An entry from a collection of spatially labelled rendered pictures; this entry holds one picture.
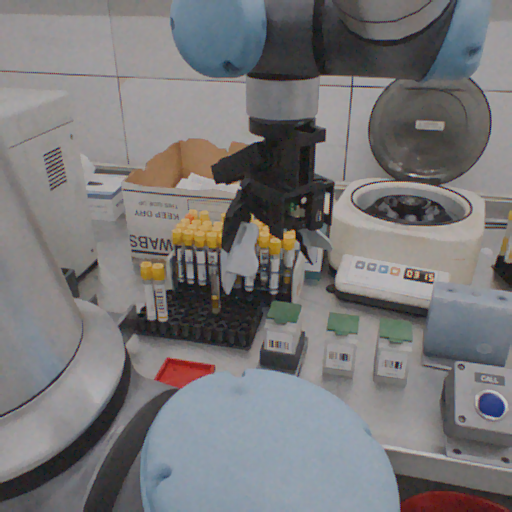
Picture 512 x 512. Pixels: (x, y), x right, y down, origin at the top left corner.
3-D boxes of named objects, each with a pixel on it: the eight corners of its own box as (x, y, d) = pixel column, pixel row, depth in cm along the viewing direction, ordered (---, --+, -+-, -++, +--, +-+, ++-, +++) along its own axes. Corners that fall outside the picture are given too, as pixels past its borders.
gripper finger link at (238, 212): (217, 249, 57) (250, 178, 55) (210, 244, 58) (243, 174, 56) (248, 259, 60) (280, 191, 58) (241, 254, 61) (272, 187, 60)
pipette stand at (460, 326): (420, 365, 67) (433, 302, 62) (422, 334, 73) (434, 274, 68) (503, 381, 64) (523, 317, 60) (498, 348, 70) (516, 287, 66)
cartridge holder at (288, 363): (253, 380, 65) (253, 358, 63) (270, 338, 72) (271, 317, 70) (295, 388, 63) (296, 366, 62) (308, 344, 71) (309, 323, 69)
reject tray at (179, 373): (146, 397, 62) (145, 392, 62) (167, 361, 68) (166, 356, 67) (198, 406, 61) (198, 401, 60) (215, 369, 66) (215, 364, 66)
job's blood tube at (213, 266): (210, 325, 74) (207, 266, 70) (213, 320, 75) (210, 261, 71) (219, 326, 74) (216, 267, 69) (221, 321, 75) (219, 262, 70)
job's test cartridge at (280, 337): (263, 362, 66) (263, 322, 63) (272, 340, 70) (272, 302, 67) (294, 367, 65) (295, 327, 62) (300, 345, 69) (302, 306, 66)
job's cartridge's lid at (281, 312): (264, 323, 63) (264, 319, 62) (273, 302, 67) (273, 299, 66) (295, 328, 62) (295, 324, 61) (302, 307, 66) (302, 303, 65)
